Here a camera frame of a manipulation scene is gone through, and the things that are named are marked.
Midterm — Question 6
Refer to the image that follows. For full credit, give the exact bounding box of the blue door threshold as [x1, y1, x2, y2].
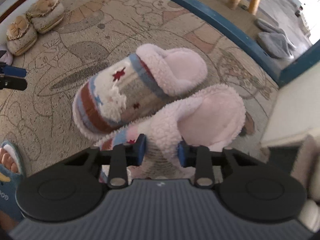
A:
[125, 0, 320, 88]

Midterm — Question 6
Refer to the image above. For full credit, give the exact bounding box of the brown woven floor mat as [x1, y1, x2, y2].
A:
[160, 0, 265, 43]

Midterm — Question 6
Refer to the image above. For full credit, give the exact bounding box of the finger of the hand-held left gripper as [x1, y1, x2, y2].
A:
[0, 63, 27, 91]

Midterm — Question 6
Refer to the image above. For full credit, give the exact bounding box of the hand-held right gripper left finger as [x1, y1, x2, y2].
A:
[64, 134, 147, 188]

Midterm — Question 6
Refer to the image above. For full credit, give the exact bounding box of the cartoon printed door mat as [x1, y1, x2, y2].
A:
[0, 0, 280, 180]

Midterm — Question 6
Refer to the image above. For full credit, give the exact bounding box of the pink striped fleece slipper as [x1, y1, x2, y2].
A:
[72, 43, 208, 138]
[96, 84, 247, 184]

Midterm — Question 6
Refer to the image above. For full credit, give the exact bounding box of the person's foot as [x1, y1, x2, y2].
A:
[0, 147, 18, 173]

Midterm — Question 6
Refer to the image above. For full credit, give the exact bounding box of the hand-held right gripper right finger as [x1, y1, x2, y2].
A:
[177, 141, 259, 188]

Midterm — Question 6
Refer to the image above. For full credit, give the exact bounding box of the blue cartoon slipper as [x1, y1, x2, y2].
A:
[0, 140, 25, 222]

